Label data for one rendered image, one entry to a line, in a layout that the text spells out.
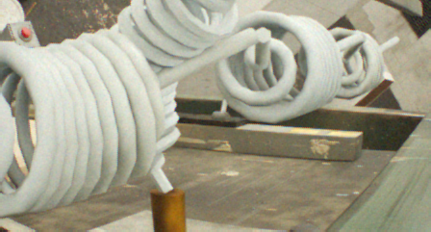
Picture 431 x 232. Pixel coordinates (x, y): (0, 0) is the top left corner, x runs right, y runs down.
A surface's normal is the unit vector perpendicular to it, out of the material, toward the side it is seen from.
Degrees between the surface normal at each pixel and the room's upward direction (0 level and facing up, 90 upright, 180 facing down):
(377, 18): 90
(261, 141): 90
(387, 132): 90
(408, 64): 90
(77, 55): 35
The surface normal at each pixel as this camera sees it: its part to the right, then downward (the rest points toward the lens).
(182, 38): 0.16, 0.51
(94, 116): 0.66, -0.02
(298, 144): -0.48, 0.12
